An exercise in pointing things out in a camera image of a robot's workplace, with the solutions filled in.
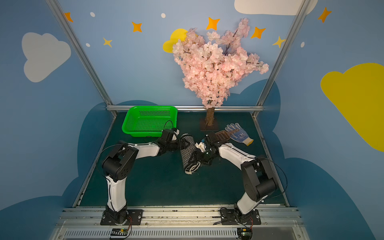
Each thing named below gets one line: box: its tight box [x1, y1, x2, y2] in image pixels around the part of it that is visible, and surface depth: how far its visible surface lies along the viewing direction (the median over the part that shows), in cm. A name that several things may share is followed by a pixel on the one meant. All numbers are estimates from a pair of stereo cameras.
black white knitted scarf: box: [179, 133, 201, 175], surface depth 90 cm
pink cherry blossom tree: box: [172, 18, 269, 131], surface depth 75 cm
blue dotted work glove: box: [225, 122, 254, 146], surface depth 110 cm
